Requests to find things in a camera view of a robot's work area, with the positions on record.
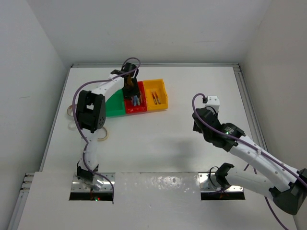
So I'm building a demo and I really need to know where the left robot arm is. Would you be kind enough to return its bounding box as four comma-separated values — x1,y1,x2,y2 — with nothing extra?
72,60,140,182

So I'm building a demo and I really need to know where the beige masking tape roll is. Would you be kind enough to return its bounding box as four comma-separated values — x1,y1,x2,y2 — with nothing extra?
97,127,109,141

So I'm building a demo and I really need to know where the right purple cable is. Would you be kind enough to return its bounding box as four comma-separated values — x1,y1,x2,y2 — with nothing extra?
191,93,307,230

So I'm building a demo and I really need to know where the red plastic bin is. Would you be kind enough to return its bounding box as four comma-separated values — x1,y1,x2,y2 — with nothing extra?
124,81,147,114

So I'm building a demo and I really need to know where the red gel pen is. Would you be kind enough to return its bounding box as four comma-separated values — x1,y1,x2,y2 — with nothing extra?
154,92,161,104

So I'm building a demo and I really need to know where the small white tape roll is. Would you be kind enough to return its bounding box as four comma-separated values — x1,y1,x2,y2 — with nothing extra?
68,122,76,130

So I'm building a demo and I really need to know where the large tape roll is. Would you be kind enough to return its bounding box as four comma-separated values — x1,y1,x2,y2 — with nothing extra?
67,105,73,117

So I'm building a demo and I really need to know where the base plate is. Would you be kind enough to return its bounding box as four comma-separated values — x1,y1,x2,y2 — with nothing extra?
71,173,115,193
198,172,244,194

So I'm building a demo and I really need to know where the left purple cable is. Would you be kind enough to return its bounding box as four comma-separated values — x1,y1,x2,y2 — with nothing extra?
71,57,141,201

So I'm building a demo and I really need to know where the purple cable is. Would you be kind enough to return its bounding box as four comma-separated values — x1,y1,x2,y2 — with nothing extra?
71,57,141,201
191,93,307,230

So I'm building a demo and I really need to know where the left base plate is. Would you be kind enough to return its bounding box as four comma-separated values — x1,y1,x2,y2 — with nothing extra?
71,173,115,193

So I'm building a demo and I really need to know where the yellow plastic bin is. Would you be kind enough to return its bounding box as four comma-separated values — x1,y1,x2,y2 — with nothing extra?
143,79,168,112

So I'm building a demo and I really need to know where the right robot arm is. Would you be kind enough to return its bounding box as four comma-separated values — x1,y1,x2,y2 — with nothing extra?
192,108,307,215

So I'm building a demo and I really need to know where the green plastic bin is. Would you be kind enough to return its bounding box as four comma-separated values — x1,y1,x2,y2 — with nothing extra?
106,90,126,117

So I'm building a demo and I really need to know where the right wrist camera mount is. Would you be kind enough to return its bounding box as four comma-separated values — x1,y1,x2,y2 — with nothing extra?
202,95,220,113

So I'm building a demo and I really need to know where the pink gel pen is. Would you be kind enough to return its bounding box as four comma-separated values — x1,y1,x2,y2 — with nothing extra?
151,92,157,105

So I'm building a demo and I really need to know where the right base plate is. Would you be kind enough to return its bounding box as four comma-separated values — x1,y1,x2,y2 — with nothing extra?
198,172,244,194

